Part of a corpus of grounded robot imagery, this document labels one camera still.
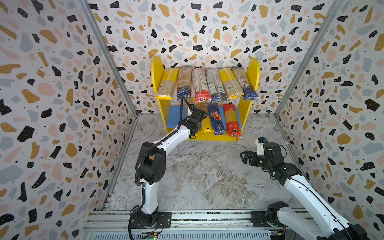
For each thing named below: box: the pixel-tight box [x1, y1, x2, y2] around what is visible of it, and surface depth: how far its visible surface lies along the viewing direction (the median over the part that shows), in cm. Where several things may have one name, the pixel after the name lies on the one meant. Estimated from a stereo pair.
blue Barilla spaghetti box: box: [207, 103, 226, 136], surface depth 96 cm
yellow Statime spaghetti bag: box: [200, 116, 214, 134], surface depth 92 cm
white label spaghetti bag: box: [205, 68, 228, 103], surface depth 76 cm
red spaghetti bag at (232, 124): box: [222, 103, 241, 137], surface depth 99 cm
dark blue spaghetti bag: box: [176, 66, 192, 100], surface depth 77 cm
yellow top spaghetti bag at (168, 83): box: [155, 68, 180, 100], surface depth 77 cm
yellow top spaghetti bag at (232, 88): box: [218, 67, 245, 99], surface depth 76 cm
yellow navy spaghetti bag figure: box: [231, 66, 260, 101], surface depth 76 cm
